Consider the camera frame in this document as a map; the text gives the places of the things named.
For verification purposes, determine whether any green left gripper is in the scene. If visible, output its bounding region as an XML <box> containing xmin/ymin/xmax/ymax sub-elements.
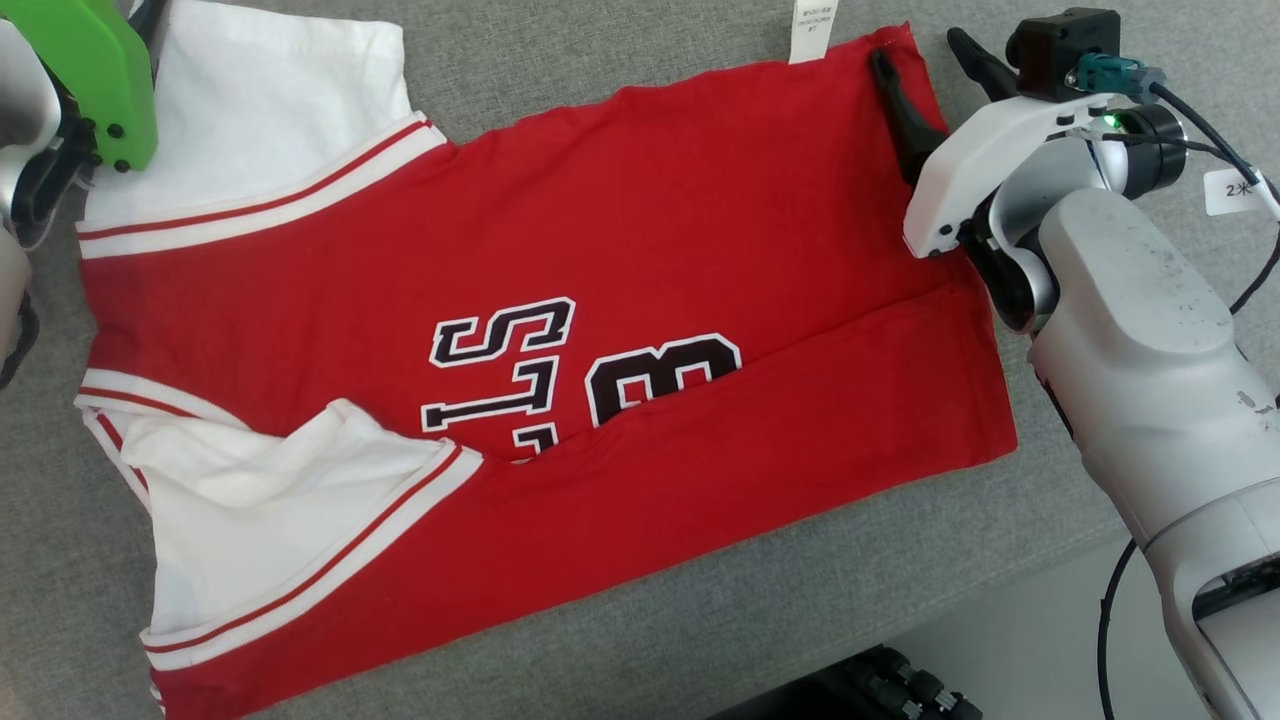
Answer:
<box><xmin>0</xmin><ymin>0</ymin><xmax>169</xmax><ymax>173</ymax></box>

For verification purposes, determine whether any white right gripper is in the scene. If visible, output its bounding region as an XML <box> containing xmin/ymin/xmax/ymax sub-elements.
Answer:
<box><xmin>869</xmin><ymin>27</ymin><xmax>1116</xmax><ymax>259</ymax></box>

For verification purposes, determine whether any red Bulls jersey shirt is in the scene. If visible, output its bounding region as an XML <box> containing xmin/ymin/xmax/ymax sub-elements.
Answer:
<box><xmin>73</xmin><ymin>0</ymin><xmax>1019</xmax><ymax>720</ymax></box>

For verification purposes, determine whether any grey fabric sofa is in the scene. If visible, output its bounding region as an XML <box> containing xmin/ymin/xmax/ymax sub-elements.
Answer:
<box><xmin>0</xmin><ymin>0</ymin><xmax>1280</xmax><ymax>720</ymax></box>

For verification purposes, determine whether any teal right cable connector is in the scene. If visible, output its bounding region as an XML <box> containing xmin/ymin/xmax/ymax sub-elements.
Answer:
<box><xmin>1066</xmin><ymin>53</ymin><xmax>1167</xmax><ymax>101</ymax></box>

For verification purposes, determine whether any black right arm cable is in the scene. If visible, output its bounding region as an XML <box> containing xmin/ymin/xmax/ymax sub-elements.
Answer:
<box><xmin>1097</xmin><ymin>82</ymin><xmax>1280</xmax><ymax>720</ymax></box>

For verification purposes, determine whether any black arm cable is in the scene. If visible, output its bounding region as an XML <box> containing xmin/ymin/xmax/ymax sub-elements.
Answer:
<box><xmin>1097</xmin><ymin>82</ymin><xmax>1280</xmax><ymax>720</ymax></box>
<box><xmin>0</xmin><ymin>290</ymin><xmax>41</xmax><ymax>389</ymax></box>

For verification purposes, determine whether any white printed cable label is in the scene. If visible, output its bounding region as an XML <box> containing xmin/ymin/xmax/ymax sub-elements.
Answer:
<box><xmin>1203</xmin><ymin>167</ymin><xmax>1280</xmax><ymax>221</ymax></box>

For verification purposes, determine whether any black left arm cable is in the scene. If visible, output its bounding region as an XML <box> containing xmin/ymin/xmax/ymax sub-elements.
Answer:
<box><xmin>0</xmin><ymin>290</ymin><xmax>41</xmax><ymax>389</ymax></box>

